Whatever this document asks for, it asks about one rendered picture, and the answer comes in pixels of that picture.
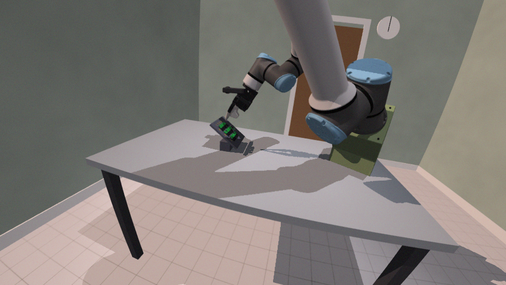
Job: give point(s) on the dark grey switch panel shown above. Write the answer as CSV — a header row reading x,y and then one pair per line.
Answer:
x,y
232,137

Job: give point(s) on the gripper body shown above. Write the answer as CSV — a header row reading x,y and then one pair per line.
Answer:
x,y
244,100

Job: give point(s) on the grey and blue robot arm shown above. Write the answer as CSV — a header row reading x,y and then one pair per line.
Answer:
x,y
342,101

